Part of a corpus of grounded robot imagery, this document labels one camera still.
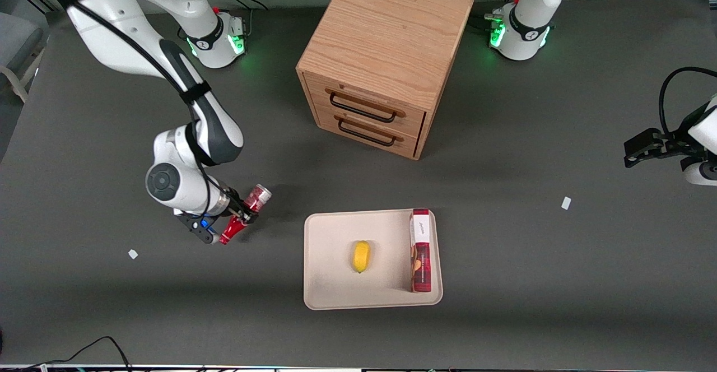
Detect grey chair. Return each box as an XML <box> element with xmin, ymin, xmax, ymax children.
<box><xmin>0</xmin><ymin>12</ymin><xmax>45</xmax><ymax>105</ymax></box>

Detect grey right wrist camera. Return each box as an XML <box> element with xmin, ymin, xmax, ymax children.
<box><xmin>173</xmin><ymin>210</ymin><xmax>222</xmax><ymax>245</ymax></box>

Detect beige plastic tray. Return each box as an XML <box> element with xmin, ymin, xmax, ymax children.
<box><xmin>303</xmin><ymin>208</ymin><xmax>444</xmax><ymax>311</ymax></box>

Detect black left base cables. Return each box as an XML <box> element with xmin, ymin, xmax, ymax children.
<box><xmin>468</xmin><ymin>0</ymin><xmax>525</xmax><ymax>32</ymax></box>

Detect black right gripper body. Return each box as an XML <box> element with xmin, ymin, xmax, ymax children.
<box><xmin>223</xmin><ymin>186</ymin><xmax>249</xmax><ymax>220</ymax></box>

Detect wooden drawer front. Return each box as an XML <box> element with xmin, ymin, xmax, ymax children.
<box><xmin>304</xmin><ymin>72</ymin><xmax>427</xmax><ymax>138</ymax></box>
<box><xmin>315</xmin><ymin>105</ymin><xmax>422</xmax><ymax>161</ymax></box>

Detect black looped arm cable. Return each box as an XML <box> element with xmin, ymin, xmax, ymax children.
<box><xmin>659</xmin><ymin>67</ymin><xmax>717</xmax><ymax>135</ymax></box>

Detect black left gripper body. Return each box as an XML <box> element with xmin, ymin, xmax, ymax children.
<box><xmin>661</xmin><ymin>119</ymin><xmax>701</xmax><ymax>161</ymax></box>

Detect yellow lemon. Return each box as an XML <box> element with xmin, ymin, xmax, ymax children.
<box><xmin>352</xmin><ymin>240</ymin><xmax>371</xmax><ymax>274</ymax></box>

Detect red soda can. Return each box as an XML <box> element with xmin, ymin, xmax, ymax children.
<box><xmin>219</xmin><ymin>184</ymin><xmax>273</xmax><ymax>246</ymax></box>

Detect black cable at table edge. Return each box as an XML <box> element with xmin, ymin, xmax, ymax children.
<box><xmin>0</xmin><ymin>336</ymin><xmax>133</xmax><ymax>372</ymax></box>

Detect red white snack box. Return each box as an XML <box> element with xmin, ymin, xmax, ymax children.
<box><xmin>409</xmin><ymin>208</ymin><xmax>434</xmax><ymax>294</ymax></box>

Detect wooden drawer cabinet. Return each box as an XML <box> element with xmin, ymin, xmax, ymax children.
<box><xmin>296</xmin><ymin>0</ymin><xmax>476</xmax><ymax>161</ymax></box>

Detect black cable along right arm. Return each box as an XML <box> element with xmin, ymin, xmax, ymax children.
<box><xmin>53</xmin><ymin>0</ymin><xmax>226</xmax><ymax>217</ymax></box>

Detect black drawer handle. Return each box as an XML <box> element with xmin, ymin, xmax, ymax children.
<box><xmin>329</xmin><ymin>91</ymin><xmax>400</xmax><ymax>124</ymax></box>
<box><xmin>337</xmin><ymin>118</ymin><xmax>397</xmax><ymax>148</ymax></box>

